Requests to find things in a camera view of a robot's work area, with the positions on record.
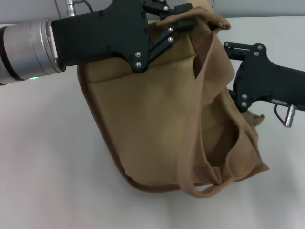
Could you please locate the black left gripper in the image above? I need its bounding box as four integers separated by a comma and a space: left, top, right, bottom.
51, 0, 195, 74

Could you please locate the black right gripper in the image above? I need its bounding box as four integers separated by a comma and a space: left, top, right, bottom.
223, 41, 305, 113

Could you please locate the khaki canvas food bag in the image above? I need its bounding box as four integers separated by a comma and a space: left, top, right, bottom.
77, 0, 270, 200

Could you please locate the right gripper cable with connector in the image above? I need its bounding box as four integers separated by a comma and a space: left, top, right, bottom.
274, 104, 298, 129

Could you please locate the gripper cable with connector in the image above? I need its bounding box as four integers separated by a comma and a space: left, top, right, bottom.
274, 104, 298, 129
65, 0, 95, 18

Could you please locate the left gripper cable with connector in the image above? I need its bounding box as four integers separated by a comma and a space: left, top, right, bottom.
65, 0, 95, 18

